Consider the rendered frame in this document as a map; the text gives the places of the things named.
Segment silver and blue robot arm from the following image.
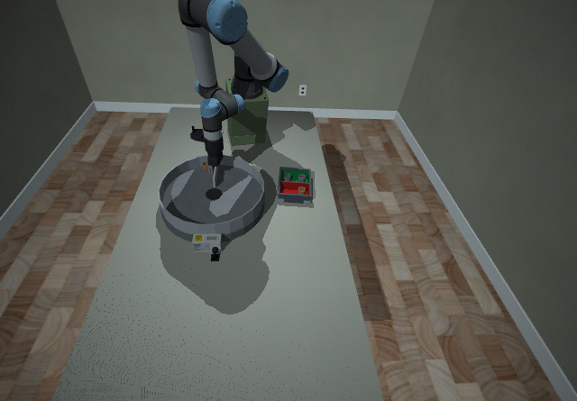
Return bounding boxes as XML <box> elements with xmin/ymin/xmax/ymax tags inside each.
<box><xmin>179</xmin><ymin>0</ymin><xmax>289</xmax><ymax>132</ymax></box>

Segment grey round turntable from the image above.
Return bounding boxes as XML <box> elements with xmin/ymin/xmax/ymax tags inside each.
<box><xmin>158</xmin><ymin>155</ymin><xmax>265</xmax><ymax>261</ymax></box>

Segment red and green divided bin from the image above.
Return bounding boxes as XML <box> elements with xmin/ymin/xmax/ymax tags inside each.
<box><xmin>277</xmin><ymin>167</ymin><xmax>312</xmax><ymax>205</ymax></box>

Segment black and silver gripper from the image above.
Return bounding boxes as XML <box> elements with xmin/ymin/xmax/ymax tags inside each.
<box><xmin>190</xmin><ymin>126</ymin><xmax>224</xmax><ymax>174</ymax></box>

